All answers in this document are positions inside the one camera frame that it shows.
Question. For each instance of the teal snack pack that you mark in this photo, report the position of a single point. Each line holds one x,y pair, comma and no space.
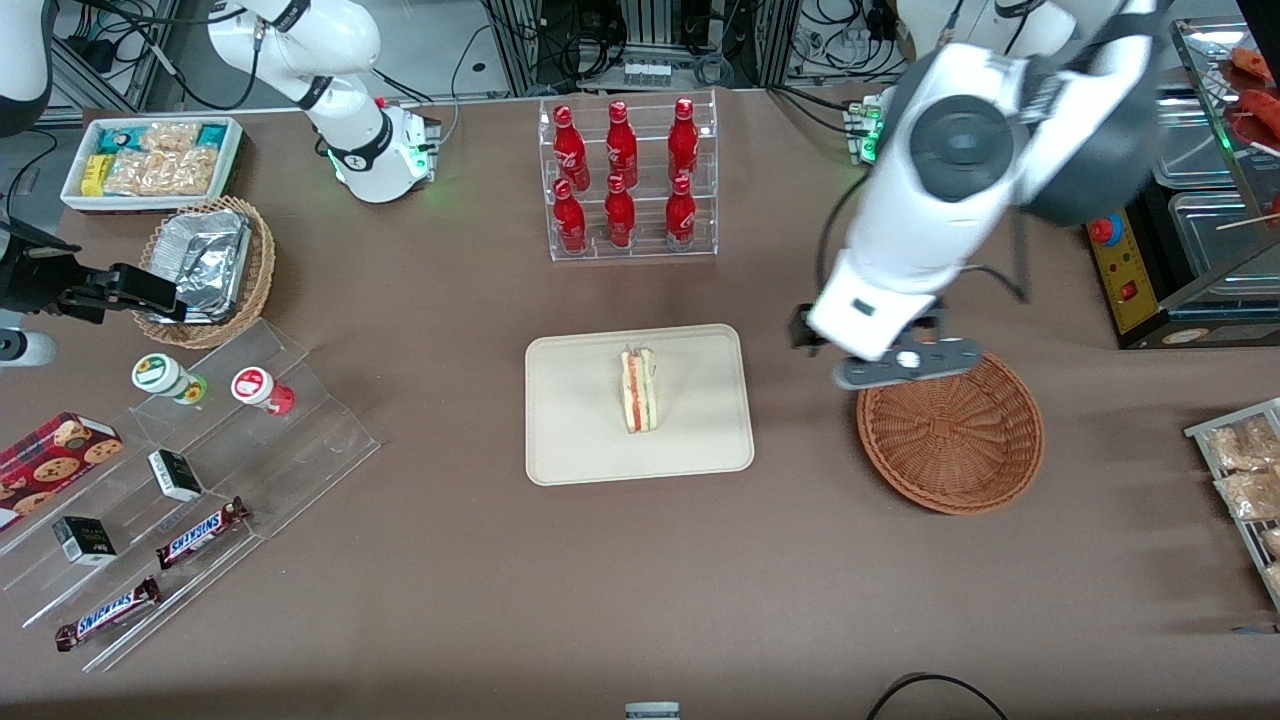
212,136
118,139

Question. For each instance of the green-lidded sunflower snack cup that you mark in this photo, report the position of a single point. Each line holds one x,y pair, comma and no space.
158,373

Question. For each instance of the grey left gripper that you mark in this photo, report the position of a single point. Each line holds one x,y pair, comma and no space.
801,330

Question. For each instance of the triangular layered sandwich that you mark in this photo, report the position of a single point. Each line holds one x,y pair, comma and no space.
640,390

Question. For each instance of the yellow black control box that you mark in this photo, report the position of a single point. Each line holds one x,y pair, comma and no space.
1130,280

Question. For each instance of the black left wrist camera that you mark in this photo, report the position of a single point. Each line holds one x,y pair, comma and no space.
806,328

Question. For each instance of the clear acrylic stepped shelf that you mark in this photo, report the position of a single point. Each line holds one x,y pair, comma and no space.
300,440

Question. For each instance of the metal food display warmer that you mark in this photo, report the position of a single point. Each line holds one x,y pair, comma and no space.
1215,280

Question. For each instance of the small grey device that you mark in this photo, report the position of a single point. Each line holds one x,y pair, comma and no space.
652,711

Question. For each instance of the red cola bottle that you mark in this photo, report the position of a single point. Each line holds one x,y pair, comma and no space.
570,220
683,145
621,148
680,215
570,150
620,215

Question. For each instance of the red-lidded snack cup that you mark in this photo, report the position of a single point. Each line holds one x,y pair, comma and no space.
255,387

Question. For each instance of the light wicker basket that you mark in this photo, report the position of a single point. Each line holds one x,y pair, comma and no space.
262,270

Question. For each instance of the white power strip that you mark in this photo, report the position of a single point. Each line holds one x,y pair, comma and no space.
660,72

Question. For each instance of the aluminium foil tray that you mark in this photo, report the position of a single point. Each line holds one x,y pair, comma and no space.
205,260

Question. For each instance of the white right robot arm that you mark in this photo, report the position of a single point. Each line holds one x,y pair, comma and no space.
350,60

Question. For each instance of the brown round wicker basket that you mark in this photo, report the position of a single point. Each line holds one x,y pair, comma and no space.
950,440

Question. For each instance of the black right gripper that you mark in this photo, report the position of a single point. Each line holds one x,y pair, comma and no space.
40,280

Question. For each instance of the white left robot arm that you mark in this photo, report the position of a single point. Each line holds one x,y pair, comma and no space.
960,150

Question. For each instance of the clear acrylic bottle rack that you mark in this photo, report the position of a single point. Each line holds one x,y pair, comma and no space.
650,250

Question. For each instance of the steel food pan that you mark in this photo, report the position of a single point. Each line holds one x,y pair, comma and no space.
1195,140
1215,235

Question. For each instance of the Snickers chocolate bar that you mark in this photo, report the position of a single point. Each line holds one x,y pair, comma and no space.
108,613
200,535

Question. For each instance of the red sausage on skewer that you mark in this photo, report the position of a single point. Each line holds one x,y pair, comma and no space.
1262,105
1250,63

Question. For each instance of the clear bag of fried snacks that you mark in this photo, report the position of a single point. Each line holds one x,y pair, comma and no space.
1240,445
1250,495
1273,542

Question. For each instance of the clear bag of crackers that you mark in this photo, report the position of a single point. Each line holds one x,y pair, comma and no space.
165,173
170,136

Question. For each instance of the small black carton box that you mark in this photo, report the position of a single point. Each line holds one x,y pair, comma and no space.
176,476
85,541

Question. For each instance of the red tartan cookie box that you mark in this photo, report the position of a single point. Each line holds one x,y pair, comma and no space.
50,455

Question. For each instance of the white plastic snack bin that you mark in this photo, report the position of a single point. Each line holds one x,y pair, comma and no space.
70,195

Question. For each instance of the cream rectangular serving tray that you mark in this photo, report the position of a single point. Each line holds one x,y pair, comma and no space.
580,420

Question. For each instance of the yellow snack pack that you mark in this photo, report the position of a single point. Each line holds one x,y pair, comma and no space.
96,174

